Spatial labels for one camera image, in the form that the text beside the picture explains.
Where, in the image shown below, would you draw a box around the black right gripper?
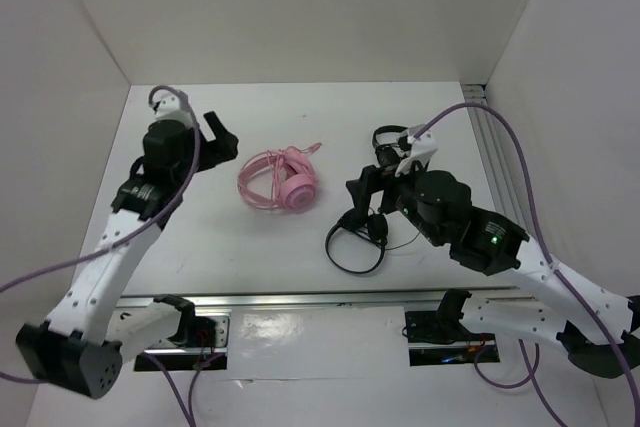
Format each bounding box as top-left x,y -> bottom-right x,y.
344,152 -> 443,246

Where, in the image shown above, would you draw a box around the pink headphones with cable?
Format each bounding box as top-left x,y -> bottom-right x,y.
236,142 -> 322,211

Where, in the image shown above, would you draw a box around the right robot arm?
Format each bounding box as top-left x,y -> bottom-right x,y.
346,166 -> 639,379

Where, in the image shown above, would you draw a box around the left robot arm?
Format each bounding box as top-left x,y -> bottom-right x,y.
16,111 -> 238,399

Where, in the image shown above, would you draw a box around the near black headphones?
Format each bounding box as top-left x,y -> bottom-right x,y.
324,211 -> 416,276

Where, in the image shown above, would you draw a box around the black headphones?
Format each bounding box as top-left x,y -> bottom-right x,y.
324,211 -> 416,276
372,125 -> 411,168

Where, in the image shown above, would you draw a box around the far black headphones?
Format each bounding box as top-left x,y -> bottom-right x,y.
372,125 -> 411,168

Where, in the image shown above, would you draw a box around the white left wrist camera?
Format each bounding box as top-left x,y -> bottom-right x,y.
149,91 -> 193,128

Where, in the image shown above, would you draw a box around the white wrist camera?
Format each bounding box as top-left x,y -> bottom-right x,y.
394,124 -> 438,178
149,91 -> 193,128

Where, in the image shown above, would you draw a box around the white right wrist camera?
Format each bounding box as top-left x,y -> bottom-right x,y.
394,124 -> 438,178

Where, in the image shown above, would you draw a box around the aluminium rail right side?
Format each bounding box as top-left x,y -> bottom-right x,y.
467,108 -> 532,232

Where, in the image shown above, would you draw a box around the aluminium rail front edge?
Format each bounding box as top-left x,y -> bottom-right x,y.
117,287 -> 532,309

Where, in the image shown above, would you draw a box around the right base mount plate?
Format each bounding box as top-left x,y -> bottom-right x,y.
401,310 -> 500,367

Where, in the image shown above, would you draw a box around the base mount plate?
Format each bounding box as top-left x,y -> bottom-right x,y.
134,312 -> 230,372
401,310 -> 500,367

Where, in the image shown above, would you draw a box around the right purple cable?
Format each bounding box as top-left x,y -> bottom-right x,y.
409,102 -> 640,427

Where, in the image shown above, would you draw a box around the purple cable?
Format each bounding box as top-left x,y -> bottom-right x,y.
409,102 -> 640,427
0,86 -> 229,427

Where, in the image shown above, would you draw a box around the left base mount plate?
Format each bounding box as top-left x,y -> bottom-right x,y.
134,312 -> 230,372

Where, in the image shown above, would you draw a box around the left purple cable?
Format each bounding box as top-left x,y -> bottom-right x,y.
0,86 -> 229,427

